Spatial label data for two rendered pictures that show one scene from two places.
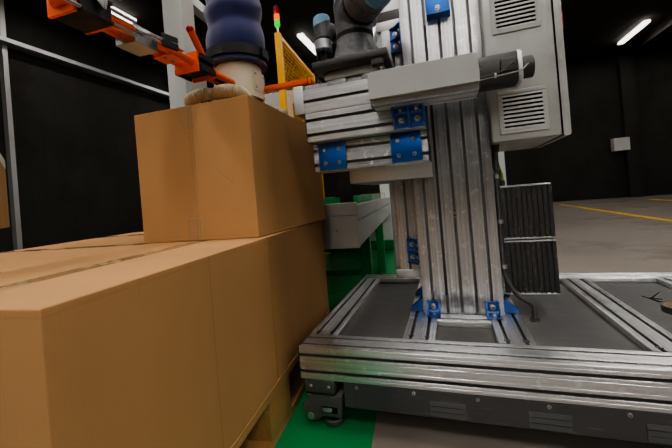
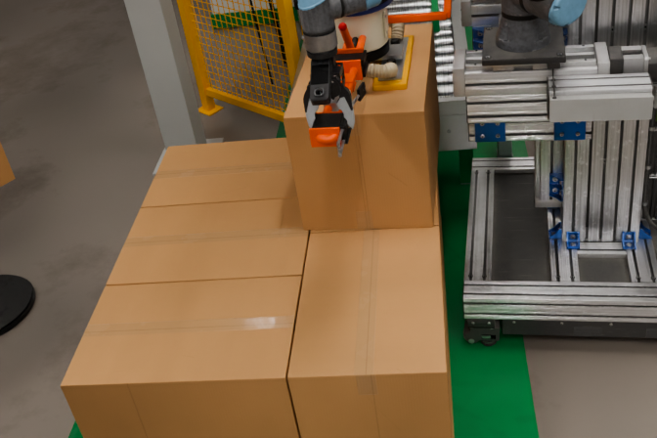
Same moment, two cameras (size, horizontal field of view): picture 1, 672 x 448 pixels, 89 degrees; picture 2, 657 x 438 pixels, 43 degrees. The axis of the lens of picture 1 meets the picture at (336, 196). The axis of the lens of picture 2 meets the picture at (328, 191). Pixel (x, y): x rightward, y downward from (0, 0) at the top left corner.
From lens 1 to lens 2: 1.87 m
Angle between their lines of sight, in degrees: 34
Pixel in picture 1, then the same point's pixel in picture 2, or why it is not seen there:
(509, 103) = not seen: outside the picture
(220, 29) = not seen: outside the picture
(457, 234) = (604, 176)
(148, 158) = (304, 158)
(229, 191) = (402, 191)
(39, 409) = (445, 403)
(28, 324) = (440, 376)
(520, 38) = not seen: outside the picture
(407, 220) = (551, 154)
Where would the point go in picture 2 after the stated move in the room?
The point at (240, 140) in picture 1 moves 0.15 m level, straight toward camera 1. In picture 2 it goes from (415, 150) to (441, 174)
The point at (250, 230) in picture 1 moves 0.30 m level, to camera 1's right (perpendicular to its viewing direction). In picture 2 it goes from (424, 222) to (521, 203)
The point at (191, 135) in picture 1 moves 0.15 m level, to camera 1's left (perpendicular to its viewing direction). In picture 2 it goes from (358, 142) to (306, 152)
